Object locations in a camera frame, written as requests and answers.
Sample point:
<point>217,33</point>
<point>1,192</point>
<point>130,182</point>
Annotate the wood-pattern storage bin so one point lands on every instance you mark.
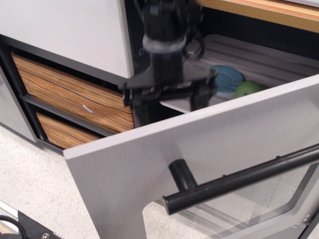
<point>63,134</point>
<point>82,99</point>

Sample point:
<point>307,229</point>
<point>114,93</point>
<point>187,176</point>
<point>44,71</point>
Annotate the white toy kitchen cabinet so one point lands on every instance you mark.
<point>87,36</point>

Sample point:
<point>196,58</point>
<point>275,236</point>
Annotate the wooden countertop edge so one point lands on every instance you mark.
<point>284,12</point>

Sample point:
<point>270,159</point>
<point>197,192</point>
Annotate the upper wood-pattern storage bin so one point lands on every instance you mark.
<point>82,99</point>

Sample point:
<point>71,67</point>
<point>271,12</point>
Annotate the black oven door handle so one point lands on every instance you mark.
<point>191,194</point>

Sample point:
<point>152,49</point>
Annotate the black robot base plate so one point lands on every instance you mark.
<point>35,230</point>

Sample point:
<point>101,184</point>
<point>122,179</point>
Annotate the blue toy plate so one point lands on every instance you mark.
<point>225,78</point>

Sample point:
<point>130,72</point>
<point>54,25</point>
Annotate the green toy apple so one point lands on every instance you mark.
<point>247,88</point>

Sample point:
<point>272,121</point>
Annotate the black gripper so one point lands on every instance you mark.
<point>168,78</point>

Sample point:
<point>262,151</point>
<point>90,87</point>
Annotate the lower wood-pattern storage bin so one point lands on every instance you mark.
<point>63,134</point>

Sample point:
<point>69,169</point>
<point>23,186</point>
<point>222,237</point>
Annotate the grey oven door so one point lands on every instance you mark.
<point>119,175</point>

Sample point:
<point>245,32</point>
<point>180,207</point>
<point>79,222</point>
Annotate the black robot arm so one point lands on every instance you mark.
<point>169,26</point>

